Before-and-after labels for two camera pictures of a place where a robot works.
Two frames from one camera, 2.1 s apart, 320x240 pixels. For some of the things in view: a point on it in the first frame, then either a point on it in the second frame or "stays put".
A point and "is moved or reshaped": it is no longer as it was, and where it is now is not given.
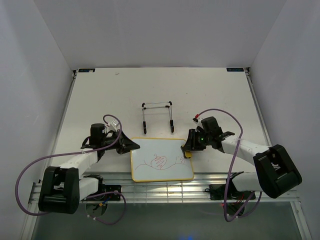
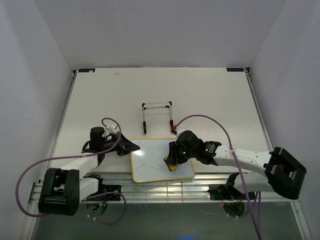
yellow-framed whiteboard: [160, 160] stays put
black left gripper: [125, 145] stays put
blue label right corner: [235, 69] stays put
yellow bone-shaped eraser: [188, 154] is moved or reshaped
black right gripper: [189, 145] → [174, 158]
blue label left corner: [86, 70] stays put
